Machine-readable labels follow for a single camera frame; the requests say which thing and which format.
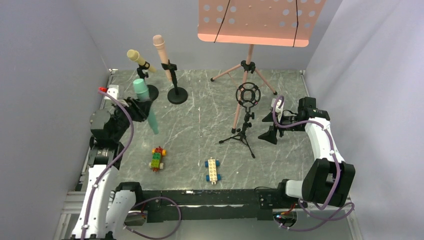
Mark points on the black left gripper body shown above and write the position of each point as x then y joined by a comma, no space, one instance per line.
138,106

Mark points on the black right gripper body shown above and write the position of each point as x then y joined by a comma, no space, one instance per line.
279,125

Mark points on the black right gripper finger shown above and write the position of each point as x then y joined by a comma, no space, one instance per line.
271,118
270,135

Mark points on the mint green toy microphone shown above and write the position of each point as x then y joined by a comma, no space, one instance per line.
143,94

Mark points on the black shock mount stand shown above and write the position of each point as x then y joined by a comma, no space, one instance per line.
247,96

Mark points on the black round-base mic stand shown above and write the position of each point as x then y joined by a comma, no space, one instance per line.
177,95

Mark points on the yellow toy microphone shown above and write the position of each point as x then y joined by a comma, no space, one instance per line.
135,56

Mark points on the pink toy microphone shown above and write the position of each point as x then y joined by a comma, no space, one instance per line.
159,43

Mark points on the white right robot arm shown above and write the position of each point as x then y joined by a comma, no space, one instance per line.
330,178

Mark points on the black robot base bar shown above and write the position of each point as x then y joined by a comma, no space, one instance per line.
212,204

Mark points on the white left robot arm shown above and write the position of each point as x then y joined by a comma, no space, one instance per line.
106,204

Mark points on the pink music stand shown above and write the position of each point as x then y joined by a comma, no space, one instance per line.
283,23

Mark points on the colourful toy brick car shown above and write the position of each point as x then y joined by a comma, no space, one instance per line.
156,162

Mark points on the white blue toy brick car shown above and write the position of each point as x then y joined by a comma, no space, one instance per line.
213,176

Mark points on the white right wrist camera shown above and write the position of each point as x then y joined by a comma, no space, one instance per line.
278,105

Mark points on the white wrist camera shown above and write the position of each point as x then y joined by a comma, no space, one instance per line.
114,90
278,105

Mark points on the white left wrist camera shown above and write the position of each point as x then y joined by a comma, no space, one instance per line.
114,90

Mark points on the aluminium frame rail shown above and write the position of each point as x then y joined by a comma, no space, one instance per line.
74,198

